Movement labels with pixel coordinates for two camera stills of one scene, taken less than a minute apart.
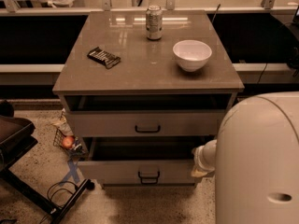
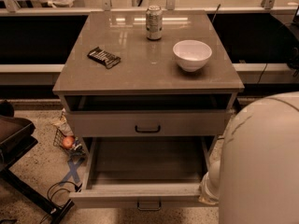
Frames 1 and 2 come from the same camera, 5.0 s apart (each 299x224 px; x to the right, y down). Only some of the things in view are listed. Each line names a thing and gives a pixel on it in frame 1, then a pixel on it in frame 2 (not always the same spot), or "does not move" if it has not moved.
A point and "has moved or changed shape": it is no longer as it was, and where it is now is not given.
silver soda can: [154, 22] does not move
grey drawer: [121, 161] has moved or changed shape
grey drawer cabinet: [140, 107] does not move
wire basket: [77, 147] does not move
